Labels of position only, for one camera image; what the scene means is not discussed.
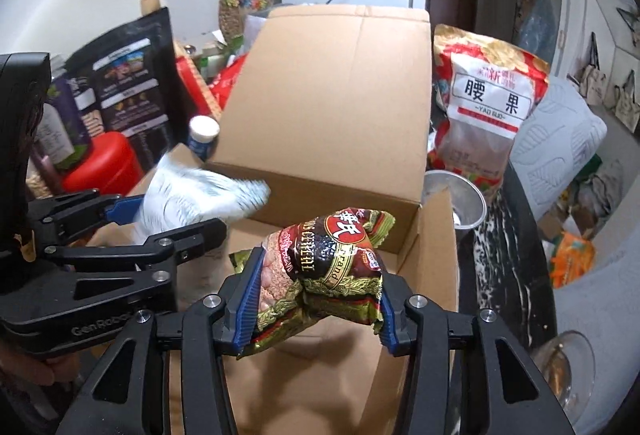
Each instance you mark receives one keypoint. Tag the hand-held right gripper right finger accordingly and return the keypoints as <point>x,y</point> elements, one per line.
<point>390,315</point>

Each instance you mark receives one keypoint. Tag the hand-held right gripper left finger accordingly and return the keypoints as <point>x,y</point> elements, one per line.
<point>247,310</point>

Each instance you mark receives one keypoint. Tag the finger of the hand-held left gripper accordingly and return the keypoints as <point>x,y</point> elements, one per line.
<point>190,237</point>
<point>122,210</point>

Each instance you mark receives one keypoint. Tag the white snack packet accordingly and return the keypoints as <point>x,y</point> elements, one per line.
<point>200,195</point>

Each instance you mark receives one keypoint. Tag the green brown snack packet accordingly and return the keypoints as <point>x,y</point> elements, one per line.
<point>325,265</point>

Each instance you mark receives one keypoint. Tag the brown cardboard box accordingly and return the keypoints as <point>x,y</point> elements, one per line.
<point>325,105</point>

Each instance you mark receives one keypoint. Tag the person's left hand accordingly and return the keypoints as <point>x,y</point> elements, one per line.
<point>30,367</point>

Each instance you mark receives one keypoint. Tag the tall jar with green label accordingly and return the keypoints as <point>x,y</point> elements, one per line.
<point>65,120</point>

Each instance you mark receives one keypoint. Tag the red plastic canister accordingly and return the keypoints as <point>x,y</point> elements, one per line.
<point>105,160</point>

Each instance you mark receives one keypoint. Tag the small white blue bottle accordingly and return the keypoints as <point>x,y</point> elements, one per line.
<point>202,135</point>

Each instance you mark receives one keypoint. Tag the black product box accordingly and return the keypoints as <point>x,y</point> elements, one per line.
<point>130,80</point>

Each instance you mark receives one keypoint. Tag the steel cup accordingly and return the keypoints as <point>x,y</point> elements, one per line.
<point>457,200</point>

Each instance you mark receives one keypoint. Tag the red snack bag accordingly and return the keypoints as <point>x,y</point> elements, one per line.
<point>227,80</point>

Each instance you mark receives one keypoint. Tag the clear glass mug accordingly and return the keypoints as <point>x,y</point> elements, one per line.
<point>565,365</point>

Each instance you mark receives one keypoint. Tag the orange plastic bag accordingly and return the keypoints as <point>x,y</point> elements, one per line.
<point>572,260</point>

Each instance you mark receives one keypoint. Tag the light blue padded chair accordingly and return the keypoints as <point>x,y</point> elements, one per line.
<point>555,145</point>

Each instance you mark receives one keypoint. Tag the large red white nut bag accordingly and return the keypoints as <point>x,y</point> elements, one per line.
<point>490,95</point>

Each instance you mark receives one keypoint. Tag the pile of clothes and bags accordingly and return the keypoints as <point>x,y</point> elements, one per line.
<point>600,185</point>

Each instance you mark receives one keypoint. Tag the beige tote bag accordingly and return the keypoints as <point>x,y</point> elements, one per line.
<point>627,100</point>
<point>592,65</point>

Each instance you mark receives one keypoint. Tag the blue hanging plastic bag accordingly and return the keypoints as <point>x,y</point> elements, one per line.
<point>537,15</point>

